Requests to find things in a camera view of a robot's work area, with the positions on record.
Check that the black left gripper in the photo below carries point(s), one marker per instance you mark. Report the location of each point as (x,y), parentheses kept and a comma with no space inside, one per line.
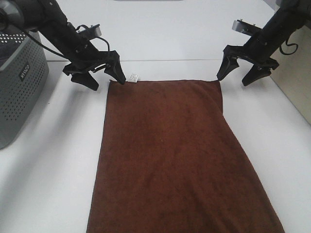
(85,57)

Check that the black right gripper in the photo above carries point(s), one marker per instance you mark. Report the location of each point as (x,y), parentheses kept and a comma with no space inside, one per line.
(257,51)

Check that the brown towel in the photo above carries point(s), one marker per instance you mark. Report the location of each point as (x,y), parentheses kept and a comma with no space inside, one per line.
(169,163)

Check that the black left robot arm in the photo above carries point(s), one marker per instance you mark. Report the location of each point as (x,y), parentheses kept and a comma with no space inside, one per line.
(44,16)

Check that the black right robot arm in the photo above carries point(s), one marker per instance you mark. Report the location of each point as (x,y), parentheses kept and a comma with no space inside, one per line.
(292,15)

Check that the beige storage box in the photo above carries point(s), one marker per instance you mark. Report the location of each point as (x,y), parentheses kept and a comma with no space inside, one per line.
(293,76)

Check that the grey perforated plastic basket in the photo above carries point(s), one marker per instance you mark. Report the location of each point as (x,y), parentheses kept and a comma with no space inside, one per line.
(23,73)

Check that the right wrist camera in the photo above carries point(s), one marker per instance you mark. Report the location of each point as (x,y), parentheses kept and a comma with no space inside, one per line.
(245,28)

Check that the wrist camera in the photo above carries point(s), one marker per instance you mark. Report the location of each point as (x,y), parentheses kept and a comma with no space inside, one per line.
(89,33)
(245,28)

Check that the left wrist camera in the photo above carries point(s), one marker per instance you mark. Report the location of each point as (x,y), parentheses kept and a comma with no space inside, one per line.
(89,33)

